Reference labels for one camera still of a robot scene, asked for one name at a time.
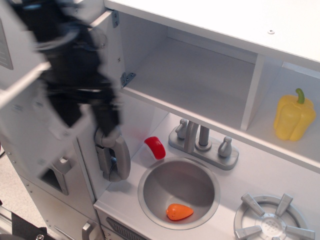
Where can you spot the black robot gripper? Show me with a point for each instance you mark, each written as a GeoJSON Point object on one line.
{"type": "Point", "coordinates": [74, 78]}

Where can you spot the grey toy microwave door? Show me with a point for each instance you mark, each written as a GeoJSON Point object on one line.
{"type": "Point", "coordinates": [31, 132]}

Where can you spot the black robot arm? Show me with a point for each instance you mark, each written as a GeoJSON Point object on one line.
{"type": "Point", "coordinates": [39, 14]}

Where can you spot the grey toy telephone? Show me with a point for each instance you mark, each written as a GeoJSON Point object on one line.
{"type": "Point", "coordinates": [113, 155]}

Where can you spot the grey toy fridge door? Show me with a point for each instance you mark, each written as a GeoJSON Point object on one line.
{"type": "Point", "coordinates": [63, 214]}

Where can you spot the grey toy ice dispenser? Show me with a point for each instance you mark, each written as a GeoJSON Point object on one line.
{"type": "Point", "coordinates": [55, 179]}

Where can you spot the red toy pepper slice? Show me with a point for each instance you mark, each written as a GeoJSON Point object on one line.
{"type": "Point", "coordinates": [156, 148]}

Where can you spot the grey toy faucet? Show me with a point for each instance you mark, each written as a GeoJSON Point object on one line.
{"type": "Point", "coordinates": [195, 140]}

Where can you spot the round grey toy sink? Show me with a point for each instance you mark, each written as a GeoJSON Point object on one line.
{"type": "Point", "coordinates": [178, 180]}

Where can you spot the grey toy oven vent panel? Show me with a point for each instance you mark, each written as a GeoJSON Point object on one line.
{"type": "Point", "coordinates": [123, 231]}

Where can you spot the orange toy carrot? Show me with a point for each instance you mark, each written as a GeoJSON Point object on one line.
{"type": "Point", "coordinates": [176, 212]}

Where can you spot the black base with screw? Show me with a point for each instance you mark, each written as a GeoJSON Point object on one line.
{"type": "Point", "coordinates": [13, 227]}

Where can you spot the grey toy stove burner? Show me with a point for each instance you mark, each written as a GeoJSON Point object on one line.
{"type": "Point", "coordinates": [266, 217]}

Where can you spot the yellow toy bell pepper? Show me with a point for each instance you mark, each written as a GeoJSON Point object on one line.
{"type": "Point", "coordinates": [294, 114]}

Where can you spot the grey fridge door handle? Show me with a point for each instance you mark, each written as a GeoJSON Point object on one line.
{"type": "Point", "coordinates": [63, 166]}

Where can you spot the grey lower door handle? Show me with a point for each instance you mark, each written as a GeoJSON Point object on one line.
{"type": "Point", "coordinates": [89, 231]}

